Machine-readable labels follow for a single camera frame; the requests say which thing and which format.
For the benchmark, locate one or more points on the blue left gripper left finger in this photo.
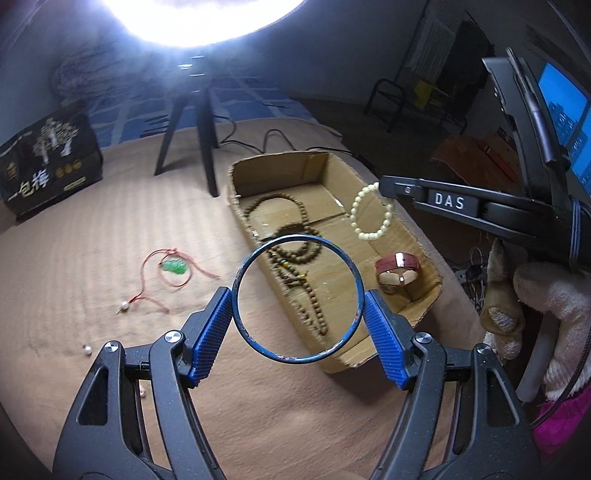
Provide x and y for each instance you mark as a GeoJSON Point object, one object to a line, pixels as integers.
{"type": "Point", "coordinates": [203, 334]}

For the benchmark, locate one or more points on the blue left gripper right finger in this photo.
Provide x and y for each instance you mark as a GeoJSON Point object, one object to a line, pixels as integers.
{"type": "Point", "coordinates": [392, 336]}

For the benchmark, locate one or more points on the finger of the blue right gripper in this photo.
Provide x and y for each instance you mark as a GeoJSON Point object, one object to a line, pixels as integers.
{"type": "Point", "coordinates": [446, 196]}

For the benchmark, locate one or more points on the window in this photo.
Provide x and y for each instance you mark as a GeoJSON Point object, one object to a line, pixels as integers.
{"type": "Point", "coordinates": [569, 109]}

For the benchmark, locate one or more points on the brown cardboard box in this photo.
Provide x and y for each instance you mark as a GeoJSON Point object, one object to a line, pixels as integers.
{"type": "Point", "coordinates": [318, 228]}

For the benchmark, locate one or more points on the black metal clothes rack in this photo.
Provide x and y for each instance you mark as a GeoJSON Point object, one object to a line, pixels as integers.
{"type": "Point", "coordinates": [441, 78]}

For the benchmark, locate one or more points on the black snack bag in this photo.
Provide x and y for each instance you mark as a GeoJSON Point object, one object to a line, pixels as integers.
{"type": "Point", "coordinates": [52, 158]}

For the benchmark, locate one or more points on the blue patterned bed sheet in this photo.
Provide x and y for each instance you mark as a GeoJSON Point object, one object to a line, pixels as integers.
{"type": "Point", "coordinates": [135, 112]}

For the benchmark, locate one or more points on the white ring light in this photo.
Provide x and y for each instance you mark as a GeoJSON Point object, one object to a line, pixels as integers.
{"type": "Point", "coordinates": [192, 24]}

